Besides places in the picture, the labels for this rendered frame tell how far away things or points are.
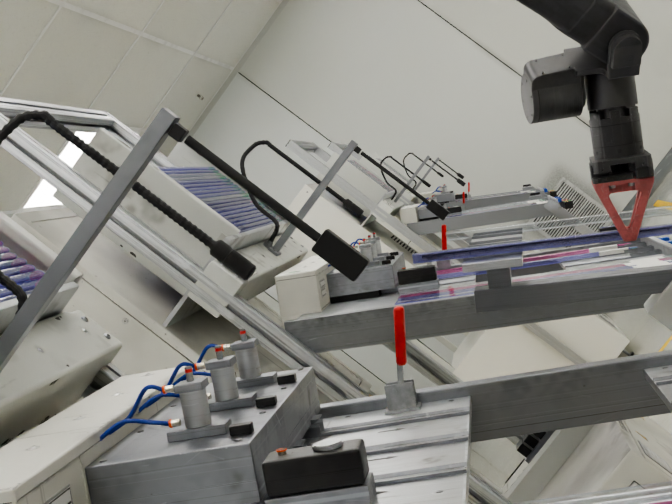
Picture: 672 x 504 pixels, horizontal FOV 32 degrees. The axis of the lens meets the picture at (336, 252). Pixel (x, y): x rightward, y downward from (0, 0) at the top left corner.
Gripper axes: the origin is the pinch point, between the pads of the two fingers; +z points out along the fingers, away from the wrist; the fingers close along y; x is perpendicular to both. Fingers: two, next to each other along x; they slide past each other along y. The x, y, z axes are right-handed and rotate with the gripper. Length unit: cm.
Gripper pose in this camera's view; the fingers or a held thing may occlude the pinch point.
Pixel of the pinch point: (628, 233)
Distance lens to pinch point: 141.1
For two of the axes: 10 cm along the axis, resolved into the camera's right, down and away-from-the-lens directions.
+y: -1.7, 1.5, -9.7
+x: 9.7, -1.3, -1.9
